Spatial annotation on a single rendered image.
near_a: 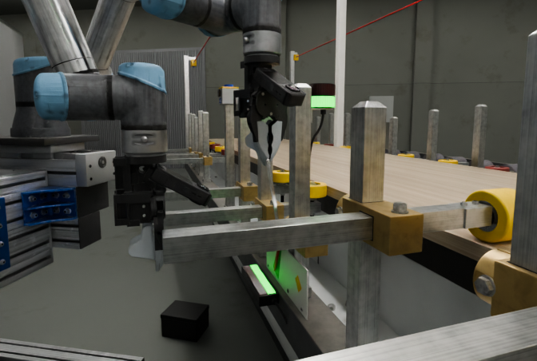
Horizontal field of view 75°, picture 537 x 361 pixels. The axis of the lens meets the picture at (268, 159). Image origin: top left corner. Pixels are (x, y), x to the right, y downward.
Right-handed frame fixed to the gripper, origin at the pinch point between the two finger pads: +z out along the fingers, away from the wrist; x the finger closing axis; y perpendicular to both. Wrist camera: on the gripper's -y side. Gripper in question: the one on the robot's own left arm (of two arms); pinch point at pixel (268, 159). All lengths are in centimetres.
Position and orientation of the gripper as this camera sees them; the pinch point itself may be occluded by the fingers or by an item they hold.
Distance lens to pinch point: 69.1
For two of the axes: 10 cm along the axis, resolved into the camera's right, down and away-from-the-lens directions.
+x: -7.9, 0.7, -6.1
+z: 0.0, 9.9, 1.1
